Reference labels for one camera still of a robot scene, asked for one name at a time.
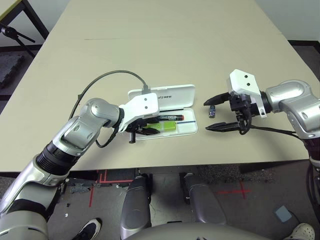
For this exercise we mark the side table with black legs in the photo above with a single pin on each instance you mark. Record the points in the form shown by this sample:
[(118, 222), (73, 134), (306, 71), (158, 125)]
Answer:
[(37, 22)]

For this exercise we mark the grey blue square pad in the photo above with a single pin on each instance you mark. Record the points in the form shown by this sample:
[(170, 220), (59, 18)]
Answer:
[(283, 213)]

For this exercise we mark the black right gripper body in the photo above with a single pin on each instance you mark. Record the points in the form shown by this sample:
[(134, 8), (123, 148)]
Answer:
[(240, 103)]

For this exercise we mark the black marker with red cap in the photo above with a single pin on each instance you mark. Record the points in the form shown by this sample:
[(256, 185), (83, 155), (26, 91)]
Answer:
[(171, 117)]

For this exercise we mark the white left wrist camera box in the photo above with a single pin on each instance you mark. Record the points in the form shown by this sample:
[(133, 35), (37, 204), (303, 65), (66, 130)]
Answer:
[(145, 103)]

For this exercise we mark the dark foam floor mat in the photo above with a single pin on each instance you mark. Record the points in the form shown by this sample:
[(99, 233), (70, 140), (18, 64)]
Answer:
[(8, 70)]

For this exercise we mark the white plastic pencil case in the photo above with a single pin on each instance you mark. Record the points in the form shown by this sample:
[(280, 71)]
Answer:
[(180, 96)]

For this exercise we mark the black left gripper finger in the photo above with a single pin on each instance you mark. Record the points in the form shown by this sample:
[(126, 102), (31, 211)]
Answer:
[(148, 126), (150, 132)]

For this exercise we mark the small dark blue eraser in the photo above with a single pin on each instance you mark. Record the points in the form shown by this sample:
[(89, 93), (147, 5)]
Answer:
[(212, 111)]

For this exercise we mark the white perforated shoe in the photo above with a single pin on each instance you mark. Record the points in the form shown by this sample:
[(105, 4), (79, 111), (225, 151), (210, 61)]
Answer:
[(302, 230)]

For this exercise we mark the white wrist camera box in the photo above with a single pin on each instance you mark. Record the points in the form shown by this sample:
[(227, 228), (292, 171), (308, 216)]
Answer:
[(145, 103), (243, 81)]

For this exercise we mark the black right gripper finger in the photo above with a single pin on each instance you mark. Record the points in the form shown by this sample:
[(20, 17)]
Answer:
[(225, 127), (220, 99)]

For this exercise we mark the black and white sneaker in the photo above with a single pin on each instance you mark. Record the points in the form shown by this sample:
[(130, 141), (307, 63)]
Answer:
[(91, 227)]

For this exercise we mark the black tripod stand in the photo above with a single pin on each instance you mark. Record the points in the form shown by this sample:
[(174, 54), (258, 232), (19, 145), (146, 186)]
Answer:
[(7, 31)]

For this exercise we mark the grey robot right leg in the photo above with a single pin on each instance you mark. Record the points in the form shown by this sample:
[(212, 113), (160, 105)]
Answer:
[(206, 202)]

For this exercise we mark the green rectangular eraser block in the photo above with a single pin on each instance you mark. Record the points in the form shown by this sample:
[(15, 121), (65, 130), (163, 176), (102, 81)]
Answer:
[(167, 126)]

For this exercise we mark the grey robot torso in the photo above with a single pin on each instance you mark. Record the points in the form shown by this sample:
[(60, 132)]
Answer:
[(195, 232)]

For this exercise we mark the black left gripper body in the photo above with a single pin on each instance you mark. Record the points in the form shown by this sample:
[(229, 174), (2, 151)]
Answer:
[(133, 128)]

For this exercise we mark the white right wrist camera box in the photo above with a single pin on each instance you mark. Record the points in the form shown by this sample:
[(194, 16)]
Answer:
[(243, 81)]

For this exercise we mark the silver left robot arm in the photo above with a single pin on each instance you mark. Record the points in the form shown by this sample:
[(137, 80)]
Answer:
[(97, 110)]

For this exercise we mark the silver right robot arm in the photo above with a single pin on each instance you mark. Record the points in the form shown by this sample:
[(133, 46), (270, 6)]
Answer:
[(292, 97)]

